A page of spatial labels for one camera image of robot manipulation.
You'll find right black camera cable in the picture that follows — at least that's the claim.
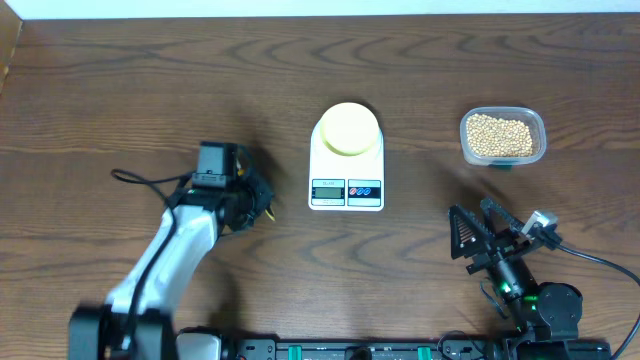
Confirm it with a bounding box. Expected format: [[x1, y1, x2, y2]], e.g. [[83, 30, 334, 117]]
[[552, 239, 640, 360]]

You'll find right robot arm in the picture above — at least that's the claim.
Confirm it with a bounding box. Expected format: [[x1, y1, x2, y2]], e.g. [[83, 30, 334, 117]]
[[448, 198, 583, 342]]

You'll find left black camera cable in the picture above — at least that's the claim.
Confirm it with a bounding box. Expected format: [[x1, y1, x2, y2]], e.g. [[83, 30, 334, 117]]
[[110, 168, 196, 351]]

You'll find pale yellow bowl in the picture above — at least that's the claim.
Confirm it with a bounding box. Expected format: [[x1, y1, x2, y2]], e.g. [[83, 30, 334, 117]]
[[319, 102, 381, 156]]

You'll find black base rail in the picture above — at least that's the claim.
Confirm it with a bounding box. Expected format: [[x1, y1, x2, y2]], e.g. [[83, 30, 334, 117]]
[[174, 327, 612, 360]]

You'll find black camera cable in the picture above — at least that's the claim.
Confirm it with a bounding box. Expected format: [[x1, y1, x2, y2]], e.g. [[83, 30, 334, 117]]
[[552, 239, 640, 360], [110, 168, 196, 351]]

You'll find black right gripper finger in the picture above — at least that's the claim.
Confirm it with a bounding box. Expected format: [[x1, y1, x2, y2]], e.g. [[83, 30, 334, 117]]
[[448, 205, 493, 259], [480, 198, 524, 233]]

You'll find yellow measuring scoop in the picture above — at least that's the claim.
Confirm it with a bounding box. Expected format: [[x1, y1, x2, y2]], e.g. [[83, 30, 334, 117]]
[[265, 207, 276, 222]]

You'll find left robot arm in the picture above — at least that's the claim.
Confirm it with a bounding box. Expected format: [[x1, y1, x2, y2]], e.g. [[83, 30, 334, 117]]
[[67, 142, 273, 359]]

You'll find clear plastic container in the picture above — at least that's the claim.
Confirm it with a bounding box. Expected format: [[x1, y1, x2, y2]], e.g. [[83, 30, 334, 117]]
[[460, 106, 547, 167]]

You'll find white digital kitchen scale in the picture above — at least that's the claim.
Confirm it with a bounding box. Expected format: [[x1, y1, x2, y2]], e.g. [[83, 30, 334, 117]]
[[308, 123, 385, 212]]

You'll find pile of soybeans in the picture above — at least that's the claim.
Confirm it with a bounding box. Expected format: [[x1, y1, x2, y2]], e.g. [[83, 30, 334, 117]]
[[466, 114, 533, 157]]

